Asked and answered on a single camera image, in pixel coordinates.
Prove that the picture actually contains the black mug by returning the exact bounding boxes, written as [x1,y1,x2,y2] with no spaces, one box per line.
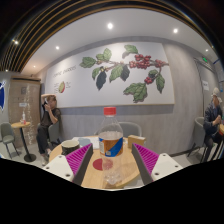
[60,139,81,156]

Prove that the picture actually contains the clear red-capped drink bottle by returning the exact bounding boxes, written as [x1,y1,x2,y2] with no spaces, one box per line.
[98,106,125,186]

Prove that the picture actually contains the blue wall poster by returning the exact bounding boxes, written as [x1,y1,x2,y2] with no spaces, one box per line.
[0,79,7,112]

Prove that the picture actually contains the recessed ceiling lights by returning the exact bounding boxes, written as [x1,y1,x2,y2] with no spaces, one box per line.
[11,21,180,69]

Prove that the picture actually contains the person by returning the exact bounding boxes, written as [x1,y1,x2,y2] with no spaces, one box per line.
[203,87,224,163]
[35,93,62,167]

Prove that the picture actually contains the coffee branch wall mural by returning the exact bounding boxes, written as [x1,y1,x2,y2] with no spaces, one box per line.
[44,41,176,109]

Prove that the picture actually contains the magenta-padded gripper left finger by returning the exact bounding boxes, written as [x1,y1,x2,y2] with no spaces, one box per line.
[42,143,94,186]

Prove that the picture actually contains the white paper wall notice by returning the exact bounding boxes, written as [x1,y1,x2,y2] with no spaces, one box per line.
[202,79,210,92]

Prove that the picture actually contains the small cardboard box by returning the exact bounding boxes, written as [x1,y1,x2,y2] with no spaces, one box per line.
[127,134,147,149]

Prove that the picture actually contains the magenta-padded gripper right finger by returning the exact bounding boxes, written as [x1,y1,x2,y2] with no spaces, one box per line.
[131,142,184,186]

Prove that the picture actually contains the small round pedestal table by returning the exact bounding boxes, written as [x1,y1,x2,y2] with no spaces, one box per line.
[10,121,37,163]

